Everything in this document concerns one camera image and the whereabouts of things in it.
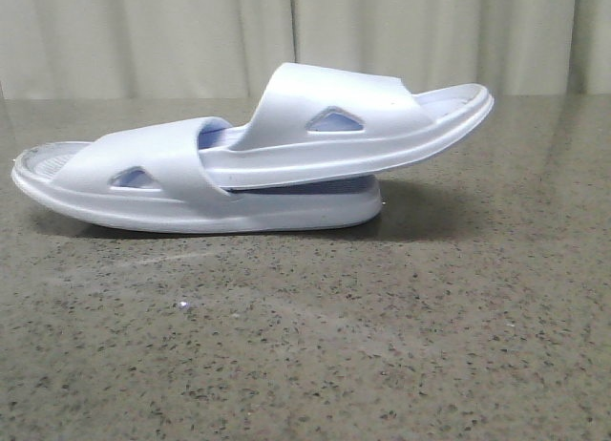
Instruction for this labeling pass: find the light blue slipper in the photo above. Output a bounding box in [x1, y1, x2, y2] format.
[199, 63, 494, 190]
[11, 117, 382, 234]

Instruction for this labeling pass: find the beige background curtain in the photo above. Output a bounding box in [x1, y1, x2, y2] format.
[1, 0, 610, 99]

